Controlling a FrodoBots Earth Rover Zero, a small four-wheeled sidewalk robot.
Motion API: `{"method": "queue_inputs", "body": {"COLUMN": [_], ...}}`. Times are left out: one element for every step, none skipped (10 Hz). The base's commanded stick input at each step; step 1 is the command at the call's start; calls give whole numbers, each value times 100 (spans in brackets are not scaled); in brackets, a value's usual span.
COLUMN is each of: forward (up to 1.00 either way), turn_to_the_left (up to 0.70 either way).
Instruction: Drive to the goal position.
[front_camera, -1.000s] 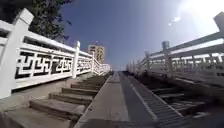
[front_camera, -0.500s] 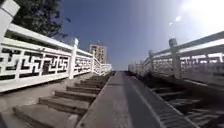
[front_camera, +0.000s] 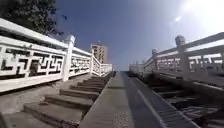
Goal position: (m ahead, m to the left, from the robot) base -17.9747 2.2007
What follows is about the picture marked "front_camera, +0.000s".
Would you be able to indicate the tall building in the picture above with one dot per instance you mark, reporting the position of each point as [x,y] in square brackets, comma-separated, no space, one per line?
[101,53]

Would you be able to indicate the grey stone ramp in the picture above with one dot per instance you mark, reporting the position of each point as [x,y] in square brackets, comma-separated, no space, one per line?
[113,106]

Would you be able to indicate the white stone railing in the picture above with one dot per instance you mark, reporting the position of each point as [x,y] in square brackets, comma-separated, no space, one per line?
[181,56]
[68,60]

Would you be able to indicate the grey stone stairs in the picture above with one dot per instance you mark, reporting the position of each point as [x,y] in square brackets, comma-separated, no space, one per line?
[193,111]
[66,101]

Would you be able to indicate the dark leafy tree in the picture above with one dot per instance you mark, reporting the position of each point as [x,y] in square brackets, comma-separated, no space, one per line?
[30,13]

